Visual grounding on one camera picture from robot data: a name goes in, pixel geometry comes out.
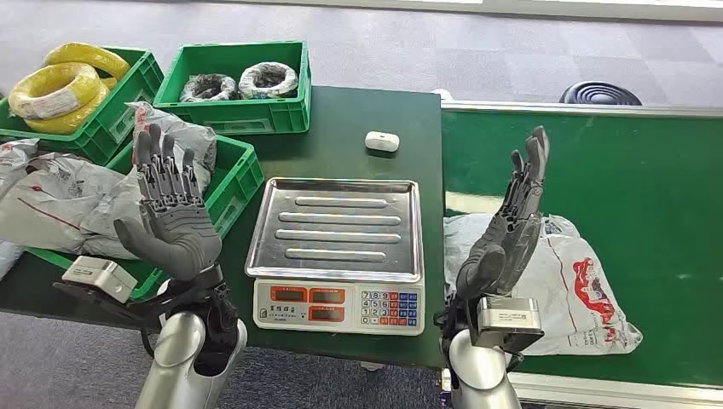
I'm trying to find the grey courier bag red line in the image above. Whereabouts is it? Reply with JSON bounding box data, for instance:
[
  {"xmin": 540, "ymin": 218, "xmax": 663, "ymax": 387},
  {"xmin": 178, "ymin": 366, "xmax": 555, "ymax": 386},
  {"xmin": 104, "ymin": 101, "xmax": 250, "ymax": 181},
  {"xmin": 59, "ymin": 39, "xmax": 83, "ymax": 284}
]
[{"xmin": 0, "ymin": 152, "xmax": 126, "ymax": 255}]

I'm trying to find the small white plastic case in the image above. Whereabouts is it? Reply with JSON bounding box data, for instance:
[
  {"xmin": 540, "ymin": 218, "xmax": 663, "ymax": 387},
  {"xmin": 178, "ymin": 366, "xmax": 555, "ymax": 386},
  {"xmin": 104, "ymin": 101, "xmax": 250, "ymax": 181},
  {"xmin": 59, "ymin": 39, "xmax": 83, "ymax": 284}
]
[{"xmin": 364, "ymin": 130, "xmax": 401, "ymax": 153}]

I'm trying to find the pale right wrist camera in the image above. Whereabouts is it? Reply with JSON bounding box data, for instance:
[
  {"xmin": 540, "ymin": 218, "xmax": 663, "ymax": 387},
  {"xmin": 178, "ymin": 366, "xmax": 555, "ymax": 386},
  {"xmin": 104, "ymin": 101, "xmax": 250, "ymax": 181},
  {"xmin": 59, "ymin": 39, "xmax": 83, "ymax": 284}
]
[{"xmin": 477, "ymin": 296, "xmax": 545, "ymax": 354}]

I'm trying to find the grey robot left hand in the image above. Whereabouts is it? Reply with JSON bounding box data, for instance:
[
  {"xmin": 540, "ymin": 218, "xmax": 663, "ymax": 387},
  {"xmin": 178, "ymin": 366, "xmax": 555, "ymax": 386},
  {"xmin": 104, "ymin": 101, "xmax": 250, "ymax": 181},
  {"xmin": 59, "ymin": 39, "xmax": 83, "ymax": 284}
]
[{"xmin": 113, "ymin": 124, "xmax": 223, "ymax": 282}]

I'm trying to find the pale plastic-wrapped wire coil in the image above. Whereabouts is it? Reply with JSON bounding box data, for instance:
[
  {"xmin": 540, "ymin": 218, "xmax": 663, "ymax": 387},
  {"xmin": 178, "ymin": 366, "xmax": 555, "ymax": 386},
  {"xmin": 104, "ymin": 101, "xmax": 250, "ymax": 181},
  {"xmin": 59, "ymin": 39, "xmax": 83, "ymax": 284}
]
[{"xmin": 238, "ymin": 61, "xmax": 299, "ymax": 101}]

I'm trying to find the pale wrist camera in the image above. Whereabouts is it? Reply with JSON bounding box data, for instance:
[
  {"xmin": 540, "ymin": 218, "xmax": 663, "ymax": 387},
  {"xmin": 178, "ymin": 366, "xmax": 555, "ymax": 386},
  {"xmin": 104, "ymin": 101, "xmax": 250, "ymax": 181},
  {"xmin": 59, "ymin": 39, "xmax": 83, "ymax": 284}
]
[
  {"xmin": 61, "ymin": 255, "xmax": 138, "ymax": 305},
  {"xmin": 477, "ymin": 296, "xmax": 545, "ymax": 354}
]

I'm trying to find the yellow wire coil white label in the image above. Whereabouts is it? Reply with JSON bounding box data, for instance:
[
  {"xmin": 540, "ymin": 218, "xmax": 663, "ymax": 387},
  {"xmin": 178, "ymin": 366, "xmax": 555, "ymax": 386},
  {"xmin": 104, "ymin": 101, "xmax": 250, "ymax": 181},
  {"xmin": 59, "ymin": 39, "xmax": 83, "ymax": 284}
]
[{"xmin": 8, "ymin": 61, "xmax": 103, "ymax": 121}]

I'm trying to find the green crate with courier bags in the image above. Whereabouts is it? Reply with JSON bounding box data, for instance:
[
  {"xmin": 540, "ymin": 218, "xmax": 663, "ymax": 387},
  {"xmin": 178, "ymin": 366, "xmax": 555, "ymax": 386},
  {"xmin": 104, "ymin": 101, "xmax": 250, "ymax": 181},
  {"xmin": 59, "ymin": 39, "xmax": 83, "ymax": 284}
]
[{"xmin": 25, "ymin": 134, "xmax": 265, "ymax": 303}]

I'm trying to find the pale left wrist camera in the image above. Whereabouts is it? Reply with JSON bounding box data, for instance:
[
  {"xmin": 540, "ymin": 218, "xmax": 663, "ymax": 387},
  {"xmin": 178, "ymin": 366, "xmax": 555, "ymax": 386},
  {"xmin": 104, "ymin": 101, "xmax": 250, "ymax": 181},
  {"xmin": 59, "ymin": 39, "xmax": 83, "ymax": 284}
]
[{"xmin": 61, "ymin": 255, "xmax": 138, "ymax": 305}]

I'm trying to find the grey courier bag black logo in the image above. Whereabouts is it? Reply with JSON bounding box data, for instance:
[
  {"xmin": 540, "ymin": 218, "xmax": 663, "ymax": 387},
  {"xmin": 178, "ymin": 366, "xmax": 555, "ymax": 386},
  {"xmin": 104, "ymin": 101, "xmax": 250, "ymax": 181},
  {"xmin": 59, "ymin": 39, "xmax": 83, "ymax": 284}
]
[{"xmin": 442, "ymin": 213, "xmax": 644, "ymax": 357}]

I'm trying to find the green crate with wrapped coils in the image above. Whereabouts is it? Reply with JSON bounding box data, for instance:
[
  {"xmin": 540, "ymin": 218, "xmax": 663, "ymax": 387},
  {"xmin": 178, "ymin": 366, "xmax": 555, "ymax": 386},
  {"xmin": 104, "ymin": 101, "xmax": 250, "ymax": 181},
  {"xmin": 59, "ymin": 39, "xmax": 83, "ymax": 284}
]
[{"xmin": 153, "ymin": 40, "xmax": 312, "ymax": 136}]

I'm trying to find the dark plastic-wrapped wire coil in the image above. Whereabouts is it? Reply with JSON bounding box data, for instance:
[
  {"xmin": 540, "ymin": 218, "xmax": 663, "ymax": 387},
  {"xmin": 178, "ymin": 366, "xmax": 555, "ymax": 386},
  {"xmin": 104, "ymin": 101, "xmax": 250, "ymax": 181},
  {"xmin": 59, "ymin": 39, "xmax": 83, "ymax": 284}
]
[{"xmin": 178, "ymin": 73, "xmax": 240, "ymax": 104}]

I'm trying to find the electronic scale steel tray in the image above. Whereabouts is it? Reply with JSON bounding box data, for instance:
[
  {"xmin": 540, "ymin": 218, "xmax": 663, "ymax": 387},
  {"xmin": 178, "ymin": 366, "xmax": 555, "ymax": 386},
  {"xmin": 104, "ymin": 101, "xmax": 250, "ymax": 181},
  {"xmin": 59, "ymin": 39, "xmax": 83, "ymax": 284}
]
[{"xmin": 244, "ymin": 176, "xmax": 425, "ymax": 337}]

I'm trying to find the grey courier bag red print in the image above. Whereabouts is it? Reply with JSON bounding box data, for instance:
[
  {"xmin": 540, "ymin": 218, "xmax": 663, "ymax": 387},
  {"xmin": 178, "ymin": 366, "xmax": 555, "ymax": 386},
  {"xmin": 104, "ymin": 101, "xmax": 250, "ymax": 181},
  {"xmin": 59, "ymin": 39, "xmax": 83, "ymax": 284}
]
[{"xmin": 78, "ymin": 101, "xmax": 218, "ymax": 262}]

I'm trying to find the black round ribbed stool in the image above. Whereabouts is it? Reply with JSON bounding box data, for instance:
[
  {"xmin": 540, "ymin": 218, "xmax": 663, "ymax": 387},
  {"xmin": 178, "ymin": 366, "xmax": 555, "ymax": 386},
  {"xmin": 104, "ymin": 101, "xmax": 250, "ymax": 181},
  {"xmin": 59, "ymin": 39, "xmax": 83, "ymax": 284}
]
[{"xmin": 558, "ymin": 80, "xmax": 644, "ymax": 107}]

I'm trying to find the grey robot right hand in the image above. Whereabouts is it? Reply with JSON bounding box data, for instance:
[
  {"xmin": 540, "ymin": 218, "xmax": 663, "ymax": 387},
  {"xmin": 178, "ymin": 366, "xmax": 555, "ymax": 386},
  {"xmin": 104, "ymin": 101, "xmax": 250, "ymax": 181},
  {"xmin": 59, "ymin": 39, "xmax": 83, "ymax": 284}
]
[{"xmin": 454, "ymin": 125, "xmax": 550, "ymax": 300}]

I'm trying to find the green crate with yellow coils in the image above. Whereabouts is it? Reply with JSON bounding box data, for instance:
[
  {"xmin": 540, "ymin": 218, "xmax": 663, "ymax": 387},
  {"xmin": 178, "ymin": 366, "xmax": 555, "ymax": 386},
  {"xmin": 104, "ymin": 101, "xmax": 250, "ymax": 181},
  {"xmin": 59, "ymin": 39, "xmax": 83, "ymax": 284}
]
[{"xmin": 0, "ymin": 46, "xmax": 165, "ymax": 166}]

